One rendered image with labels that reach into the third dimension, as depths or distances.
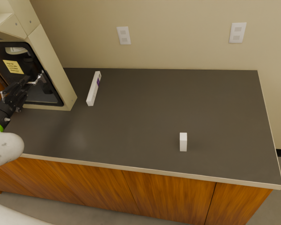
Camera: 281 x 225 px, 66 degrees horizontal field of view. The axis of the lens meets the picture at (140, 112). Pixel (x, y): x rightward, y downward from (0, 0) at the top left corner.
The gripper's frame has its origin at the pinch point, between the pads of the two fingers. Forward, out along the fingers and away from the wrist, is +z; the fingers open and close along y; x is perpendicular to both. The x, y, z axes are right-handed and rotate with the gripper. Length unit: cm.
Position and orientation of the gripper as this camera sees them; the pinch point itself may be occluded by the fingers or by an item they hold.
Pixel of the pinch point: (26, 82)
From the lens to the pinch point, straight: 120.4
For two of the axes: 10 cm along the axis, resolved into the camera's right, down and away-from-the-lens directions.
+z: 2.0, -7.5, 6.3
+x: -9.7, -0.4, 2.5
